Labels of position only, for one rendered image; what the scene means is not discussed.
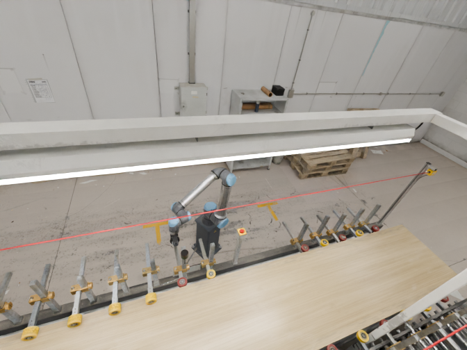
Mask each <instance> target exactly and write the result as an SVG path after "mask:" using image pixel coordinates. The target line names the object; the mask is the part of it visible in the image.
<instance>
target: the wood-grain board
mask: <svg viewBox="0 0 467 350"><path fill-rule="evenodd" d="M456 275H457V273H455V272H454V271H453V270H452V269H451V268H450V267H448V266H447V265H446V264H445V263H444V262H443V261H442V260H441V259H440V258H439V257H438V256H437V255H436V254H434V253H433V252H432V251H431V250H430V249H429V248H427V247H426V246H425V245H424V244H423V243H422V242H421V241H420V240H419V239H418V238H417V237H416V236H415V235H413V234H412V233H411V232H410V231H409V230H408V229H407V228H405V227H404V226H403V225H402V224H401V225H399V226H394V227H391V228H387V229H384V230H381V231H377V232H374V233H370V234H367V235H362V236H359V237H355V238H352V239H349V240H345V241H342V242H338V243H335V244H330V245H328V246H325V247H320V248H318V249H314V250H310V251H306V252H304V253H299V254H296V255H294V256H289V257H286V258H282V259H279V260H274V261H272V262H267V263H264V264H262V265H257V266H254V267H250V268H247V269H243V270H240V271H237V272H233V273H230V274H225V275H223V276H219V277H215V278H211V279H209V280H205V281H201V282H198V283H194V284H191V285H187V286H183V287H179V288H177V289H173V290H169V291H167V292H162V293H159V294H157V295H156V298H157V301H156V303H153V304H151V305H147V304H146V302H145V298H142V299H138V300H135V301H130V302H128V303H123V304H121V312H120V313H119V314H117V315H109V314H108V308H106V309H103V310H99V311H96V312H92V313H88V314H86V315H82V320H81V324H80V325H79V326H76V327H73V328H70V327H67V322H68V319H67V320H64V321H61V322H57V323H54V324H50V325H47V326H43V327H40V328H39V331H38V336H37V337H36V338H35V339H33V340H29V341H22V340H21V337H22V333H18V334H15V335H11V336H8V337H3V338H1V339H0V350H319V349H322V348H324V347H326V346H328V345H329V344H332V343H335V342H337V341H339V340H341V339H343V338H345V337H347V336H349V335H351V334H353V333H356V332H357V331H359V330H362V329H364V328H366V327H368V326H371V325H373V324H375V323H377V322H379V321H381V320H382V319H386V318H387V317H390V316H391V315H394V314H396V313H398V312H400V311H402V310H404V309H406V308H408V307H409V306H411V305H413V304H414V303H415V302H417V301H419V300H420V299H422V298H423V297H425V296H426V295H428V294H429V293H430V292H432V291H434V290H435V289H436V288H438V287H440V286H441V285H442V284H444V283H446V282H447V281H449V280H450V279H451V278H453V277H455V276H456Z"/></svg>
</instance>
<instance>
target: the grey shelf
mask: <svg viewBox="0 0 467 350"><path fill-rule="evenodd" d="M269 91H272V90H269ZM241 93H245V94H241ZM288 100H289V98H288V97H286V96H285V95H284V96H276V95H275V94H273V93H272V96H271V97H269V96H268V95H266V94H265V93H264V92H263V91H262V90H232V93H231V105H230V111H229V115H251V114H272V113H285V112H286V108H287V105H288ZM256 101H260V103H271V104H272V109H259V111H258V112H254V110H255V109H248V110H242V105H243V103H256ZM272 157H273V156H266V157H259V158H247V159H240V160H227V161H224V163H226V164H227V166H228V168H229V170H230V172H231V173H232V170H235V169H246V168H253V167H265V166H269V167H268V168H267V170H269V169H270V164H271V162H272Z"/></svg>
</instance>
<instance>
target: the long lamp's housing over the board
mask: <svg viewBox="0 0 467 350"><path fill-rule="evenodd" d="M415 131H416V129H415V128H414V127H412V126H410V125H408V124H391V125H380V126H373V128H372V129H371V128H369V127H367V126H359V127H348V128H328V129H317V130H306V131H285V132H274V133H254V134H243V135H223V136H211V137H199V138H198V142H197V141H196V139H195V137H191V138H180V139H169V140H149V141H138V142H117V143H106V144H86V145H75V146H64V147H43V148H32V149H12V150H1V151H0V180H8V179H15V178H28V177H35V176H48V175H56V174H69V173H77V172H90V171H97V170H105V169H118V168H125V167H138V166H145V165H159V164H166V163H179V162H187V161H194V160H208V159H215V158H228V157H235V156H248V155H256V154H263V153H276V152H284V151H297V150H305V149H318V148H325V147H338V146H345V145H353V144H366V143H373V142H387V141H394V140H408V139H409V140H408V141H407V142H410V141H411V140H412V139H413V138H414V136H415Z"/></svg>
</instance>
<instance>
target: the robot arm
mask: <svg viewBox="0 0 467 350"><path fill-rule="evenodd" d="M219 178H220V179H222V185H221V189H220V196H219V199H218V206H217V205H216V203H214V202H207V203H205V205H204V215H203V216H202V223H203V224H204V225H205V226H213V225H216V226H217V227H218V228H223V227H225V226H226V225H227V224H228V222H229V219H228V218H227V212H226V211H227V210H221V209H225V208H227V206H228V202H229V197H230V194H231V188H232V186H233V185H234V184H235V182H236V176H235V175H234V174H232V173H231V172H230V171H229V170H227V169H226V168H223V167H218V168H215V169H213V170H211V172H210V174H209V175H208V176H207V177H206V178H205V179H204V180H203V181H202V182H201V183H199V184H198V185H197V186H196V187H195V188H193V189H192V190H191V191H190V192H189V193H188V194H187V195H186V196H185V197H184V198H182V200H180V201H179V202H174V203H173V204H172V205H171V210H172V212H174V214H175V215H176V216H177V217H182V218H178V219H171V218H175V217H171V218H170V219H171V220H169V221H168V225H169V230H168V231H169V232H170V237H171V238H170V239H171V240H170V243H171V244H173V245H174V247H175V246H178V245H179V237H178V232H179V226H181V225H183V224H185V223H186V222H189V221H190V220H191V219H192V217H191V216H189V217H183V216H186V215H190V212H189V211H185V210H184V208H185V207H186V206H187V205H188V204H189V203H191V202H192V201H193V200H194V199H195V198H196V197H198V196H199V195H200V194H201V193H202V192H203V191H204V190H205V189H206V188H207V187H208V186H209V185H210V184H211V183H213V182H214V181H215V180H218V179H219ZM214 210H220V211H216V212H209V211H214ZM205 212H209V213H205Z"/></svg>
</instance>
